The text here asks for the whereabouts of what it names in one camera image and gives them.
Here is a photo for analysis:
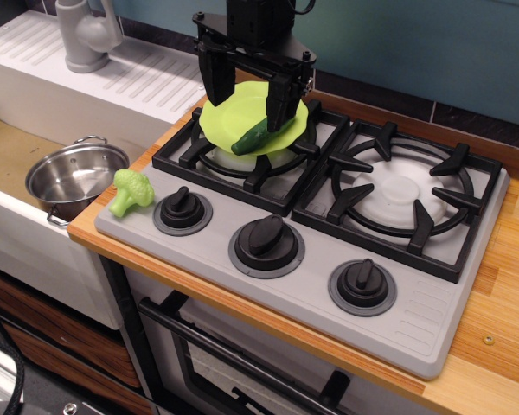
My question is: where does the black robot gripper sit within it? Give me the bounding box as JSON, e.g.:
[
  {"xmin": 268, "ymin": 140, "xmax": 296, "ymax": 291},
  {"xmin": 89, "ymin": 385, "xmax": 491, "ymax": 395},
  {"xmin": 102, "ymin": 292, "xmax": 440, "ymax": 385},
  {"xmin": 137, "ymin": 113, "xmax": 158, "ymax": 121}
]
[{"xmin": 192, "ymin": 1, "xmax": 317, "ymax": 132}]

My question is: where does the lime green plastic plate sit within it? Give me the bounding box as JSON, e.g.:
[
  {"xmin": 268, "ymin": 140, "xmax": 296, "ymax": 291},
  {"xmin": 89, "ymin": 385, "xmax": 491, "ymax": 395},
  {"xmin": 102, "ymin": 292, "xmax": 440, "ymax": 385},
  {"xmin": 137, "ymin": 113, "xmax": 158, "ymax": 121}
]
[{"xmin": 199, "ymin": 81, "xmax": 309, "ymax": 156}]

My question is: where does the dark green toy pickle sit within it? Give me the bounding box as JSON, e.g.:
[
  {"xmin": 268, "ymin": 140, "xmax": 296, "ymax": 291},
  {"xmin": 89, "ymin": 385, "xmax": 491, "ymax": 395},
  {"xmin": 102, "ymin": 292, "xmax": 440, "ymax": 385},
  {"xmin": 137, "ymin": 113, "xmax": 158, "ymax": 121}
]
[{"xmin": 231, "ymin": 118, "xmax": 271, "ymax": 156}]

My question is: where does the light green toy cauliflower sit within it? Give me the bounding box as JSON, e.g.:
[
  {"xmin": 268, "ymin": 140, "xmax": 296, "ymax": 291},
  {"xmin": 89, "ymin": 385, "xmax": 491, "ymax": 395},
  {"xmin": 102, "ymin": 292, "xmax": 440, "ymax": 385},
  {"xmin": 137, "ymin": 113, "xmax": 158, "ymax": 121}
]
[{"xmin": 109, "ymin": 169, "xmax": 155, "ymax": 217}]

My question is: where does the stainless steel pot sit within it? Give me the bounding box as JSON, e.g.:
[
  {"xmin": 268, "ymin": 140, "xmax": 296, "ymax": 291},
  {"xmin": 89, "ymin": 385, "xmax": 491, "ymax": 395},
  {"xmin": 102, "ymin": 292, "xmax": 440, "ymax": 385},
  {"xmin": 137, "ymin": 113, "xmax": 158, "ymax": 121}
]
[{"xmin": 25, "ymin": 135, "xmax": 130, "ymax": 227}]

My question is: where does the white toy sink unit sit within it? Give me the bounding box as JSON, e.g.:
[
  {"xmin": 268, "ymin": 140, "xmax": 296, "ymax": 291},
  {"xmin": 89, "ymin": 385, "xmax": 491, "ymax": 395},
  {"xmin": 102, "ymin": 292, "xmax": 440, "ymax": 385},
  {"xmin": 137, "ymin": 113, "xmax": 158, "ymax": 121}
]
[{"xmin": 0, "ymin": 11, "xmax": 205, "ymax": 329}]

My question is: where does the black left burner grate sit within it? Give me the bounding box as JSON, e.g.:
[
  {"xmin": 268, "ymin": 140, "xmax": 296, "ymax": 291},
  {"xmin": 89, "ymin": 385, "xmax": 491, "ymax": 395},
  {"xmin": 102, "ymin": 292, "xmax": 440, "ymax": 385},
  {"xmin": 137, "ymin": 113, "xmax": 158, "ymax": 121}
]
[{"xmin": 152, "ymin": 99, "xmax": 350, "ymax": 215}]

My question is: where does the black burner grate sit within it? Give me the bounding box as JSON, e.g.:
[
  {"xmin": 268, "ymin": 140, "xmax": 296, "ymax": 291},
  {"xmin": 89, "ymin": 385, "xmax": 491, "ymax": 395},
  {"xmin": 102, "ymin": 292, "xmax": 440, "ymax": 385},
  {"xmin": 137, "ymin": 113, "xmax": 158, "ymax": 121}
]
[
  {"xmin": 292, "ymin": 120, "xmax": 509, "ymax": 284},
  {"xmin": 152, "ymin": 99, "xmax": 350, "ymax": 215}
]

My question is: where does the black right burner grate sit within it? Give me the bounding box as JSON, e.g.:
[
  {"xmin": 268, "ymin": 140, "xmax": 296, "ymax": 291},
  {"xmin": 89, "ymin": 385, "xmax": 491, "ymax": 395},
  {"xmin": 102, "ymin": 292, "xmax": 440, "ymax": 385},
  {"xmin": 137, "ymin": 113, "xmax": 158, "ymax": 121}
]
[{"xmin": 292, "ymin": 120, "xmax": 509, "ymax": 284}]

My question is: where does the black left stove knob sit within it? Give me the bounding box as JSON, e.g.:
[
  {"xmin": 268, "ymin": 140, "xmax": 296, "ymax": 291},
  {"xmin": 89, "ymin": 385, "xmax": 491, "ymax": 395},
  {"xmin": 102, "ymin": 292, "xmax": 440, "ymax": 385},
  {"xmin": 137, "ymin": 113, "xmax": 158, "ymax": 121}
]
[{"xmin": 153, "ymin": 186, "xmax": 213, "ymax": 237}]

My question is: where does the black stove knob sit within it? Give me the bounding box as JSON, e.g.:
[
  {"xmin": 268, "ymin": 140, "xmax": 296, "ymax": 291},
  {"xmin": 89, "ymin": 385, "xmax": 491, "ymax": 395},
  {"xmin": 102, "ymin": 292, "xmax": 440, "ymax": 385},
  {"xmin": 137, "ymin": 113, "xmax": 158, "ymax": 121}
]
[
  {"xmin": 328, "ymin": 259, "xmax": 397, "ymax": 317},
  {"xmin": 228, "ymin": 214, "xmax": 305, "ymax": 279},
  {"xmin": 153, "ymin": 186, "xmax": 213, "ymax": 237}
]

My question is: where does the grey toy faucet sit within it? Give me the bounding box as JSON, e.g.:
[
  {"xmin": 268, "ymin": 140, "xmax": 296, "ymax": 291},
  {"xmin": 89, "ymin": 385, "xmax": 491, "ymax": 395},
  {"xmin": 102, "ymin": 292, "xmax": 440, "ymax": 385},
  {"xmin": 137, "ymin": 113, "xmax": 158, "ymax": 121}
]
[{"xmin": 55, "ymin": 0, "xmax": 123, "ymax": 73}]

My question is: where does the black middle stove knob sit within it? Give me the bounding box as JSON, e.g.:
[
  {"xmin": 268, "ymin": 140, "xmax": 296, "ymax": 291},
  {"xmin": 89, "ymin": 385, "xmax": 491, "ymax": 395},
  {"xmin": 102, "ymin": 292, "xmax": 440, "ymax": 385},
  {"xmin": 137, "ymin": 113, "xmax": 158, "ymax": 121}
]
[{"xmin": 228, "ymin": 214, "xmax": 305, "ymax": 279}]

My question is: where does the black right stove knob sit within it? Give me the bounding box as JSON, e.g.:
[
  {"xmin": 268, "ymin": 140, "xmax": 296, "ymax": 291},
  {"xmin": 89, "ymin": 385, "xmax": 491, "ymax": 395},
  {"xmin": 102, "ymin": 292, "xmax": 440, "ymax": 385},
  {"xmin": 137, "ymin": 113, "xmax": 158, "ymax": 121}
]
[{"xmin": 328, "ymin": 259, "xmax": 397, "ymax": 317}]

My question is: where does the grey toy stove top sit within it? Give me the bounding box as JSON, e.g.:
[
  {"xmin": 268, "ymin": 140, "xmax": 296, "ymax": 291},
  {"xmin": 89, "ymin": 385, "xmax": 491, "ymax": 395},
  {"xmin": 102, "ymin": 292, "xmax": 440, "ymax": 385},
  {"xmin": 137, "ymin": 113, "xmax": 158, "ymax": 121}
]
[{"xmin": 93, "ymin": 81, "xmax": 511, "ymax": 381}]

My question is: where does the toy oven door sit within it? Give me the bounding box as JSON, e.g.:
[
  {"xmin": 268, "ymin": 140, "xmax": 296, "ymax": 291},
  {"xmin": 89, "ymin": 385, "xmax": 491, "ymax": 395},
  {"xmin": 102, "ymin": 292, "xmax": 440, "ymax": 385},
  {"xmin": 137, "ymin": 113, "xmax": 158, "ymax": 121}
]
[{"xmin": 135, "ymin": 290, "xmax": 430, "ymax": 414}]

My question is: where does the wooden drawer front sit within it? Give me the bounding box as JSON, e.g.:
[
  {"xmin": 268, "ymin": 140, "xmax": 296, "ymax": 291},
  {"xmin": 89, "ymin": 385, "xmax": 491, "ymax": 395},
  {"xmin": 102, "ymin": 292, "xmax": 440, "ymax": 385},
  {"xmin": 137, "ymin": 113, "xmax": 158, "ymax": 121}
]
[{"xmin": 0, "ymin": 271, "xmax": 152, "ymax": 414}]

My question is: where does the black braided cable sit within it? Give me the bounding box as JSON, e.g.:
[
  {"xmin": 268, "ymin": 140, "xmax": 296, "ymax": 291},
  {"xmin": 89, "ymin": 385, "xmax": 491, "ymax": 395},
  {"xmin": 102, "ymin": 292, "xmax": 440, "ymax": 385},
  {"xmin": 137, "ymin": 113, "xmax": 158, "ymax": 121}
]
[{"xmin": 0, "ymin": 336, "xmax": 26, "ymax": 415}]

